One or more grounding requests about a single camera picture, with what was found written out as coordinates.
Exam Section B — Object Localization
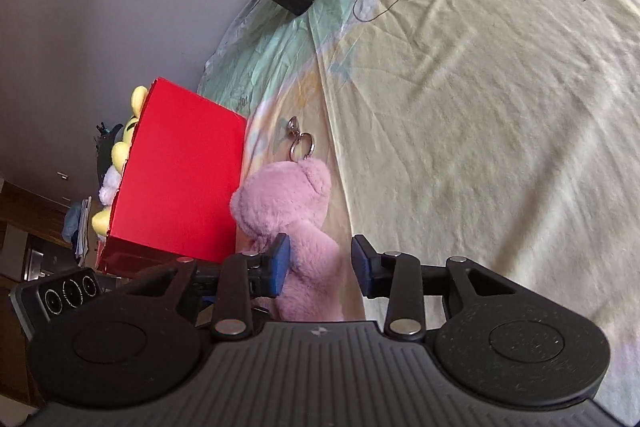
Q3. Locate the dark bag with clip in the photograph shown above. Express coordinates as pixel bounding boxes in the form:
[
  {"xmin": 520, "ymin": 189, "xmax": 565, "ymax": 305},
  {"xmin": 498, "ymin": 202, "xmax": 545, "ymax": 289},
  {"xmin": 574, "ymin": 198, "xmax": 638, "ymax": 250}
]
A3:
[{"xmin": 95, "ymin": 122, "xmax": 125, "ymax": 168}]

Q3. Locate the pink bear plush keychain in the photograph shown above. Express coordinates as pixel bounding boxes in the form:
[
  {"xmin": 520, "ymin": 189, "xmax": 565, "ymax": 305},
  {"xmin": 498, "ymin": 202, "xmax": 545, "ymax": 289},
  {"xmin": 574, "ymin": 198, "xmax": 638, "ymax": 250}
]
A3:
[{"xmin": 229, "ymin": 117, "xmax": 346, "ymax": 323}]

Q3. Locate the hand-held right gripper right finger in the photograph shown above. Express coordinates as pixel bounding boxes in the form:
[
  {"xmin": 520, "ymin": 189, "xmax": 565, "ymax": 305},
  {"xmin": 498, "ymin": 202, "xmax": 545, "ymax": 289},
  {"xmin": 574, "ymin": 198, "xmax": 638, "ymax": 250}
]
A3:
[{"xmin": 351, "ymin": 234, "xmax": 531, "ymax": 342}]

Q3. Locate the white fluffy dog plush toy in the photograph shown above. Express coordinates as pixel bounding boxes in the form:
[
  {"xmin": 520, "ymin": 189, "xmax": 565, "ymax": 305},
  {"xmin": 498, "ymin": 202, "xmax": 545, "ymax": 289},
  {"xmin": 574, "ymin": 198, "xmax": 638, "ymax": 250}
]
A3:
[{"xmin": 98, "ymin": 167, "xmax": 123, "ymax": 205}]

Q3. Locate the blue cloth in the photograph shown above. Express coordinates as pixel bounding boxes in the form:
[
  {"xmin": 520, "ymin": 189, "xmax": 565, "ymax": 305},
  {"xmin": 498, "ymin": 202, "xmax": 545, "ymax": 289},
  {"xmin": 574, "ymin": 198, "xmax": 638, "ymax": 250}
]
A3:
[{"xmin": 62, "ymin": 196, "xmax": 93, "ymax": 265}]

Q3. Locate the brown wooden table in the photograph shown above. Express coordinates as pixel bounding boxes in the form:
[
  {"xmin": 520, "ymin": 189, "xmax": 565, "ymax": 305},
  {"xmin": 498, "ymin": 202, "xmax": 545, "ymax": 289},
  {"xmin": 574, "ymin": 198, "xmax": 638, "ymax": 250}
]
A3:
[{"xmin": 0, "ymin": 177, "xmax": 81, "ymax": 283}]

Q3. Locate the pale yellow printed tablecloth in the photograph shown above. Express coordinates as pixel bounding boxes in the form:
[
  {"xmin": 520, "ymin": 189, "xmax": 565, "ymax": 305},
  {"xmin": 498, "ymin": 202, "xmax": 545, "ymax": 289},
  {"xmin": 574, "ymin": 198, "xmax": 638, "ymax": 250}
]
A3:
[{"xmin": 197, "ymin": 0, "xmax": 640, "ymax": 423}]

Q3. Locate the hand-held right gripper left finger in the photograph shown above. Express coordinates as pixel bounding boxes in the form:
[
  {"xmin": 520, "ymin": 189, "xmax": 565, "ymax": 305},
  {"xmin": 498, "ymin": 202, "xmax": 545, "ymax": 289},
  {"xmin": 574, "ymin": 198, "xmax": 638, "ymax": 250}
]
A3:
[{"xmin": 115, "ymin": 233, "xmax": 292, "ymax": 342}]

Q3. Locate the yellow bear plush red shirt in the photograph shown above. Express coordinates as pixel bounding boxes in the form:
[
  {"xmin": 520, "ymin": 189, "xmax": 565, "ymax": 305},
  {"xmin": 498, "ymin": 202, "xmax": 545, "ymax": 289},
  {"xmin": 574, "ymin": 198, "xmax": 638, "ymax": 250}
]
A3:
[{"xmin": 91, "ymin": 86, "xmax": 151, "ymax": 238}]

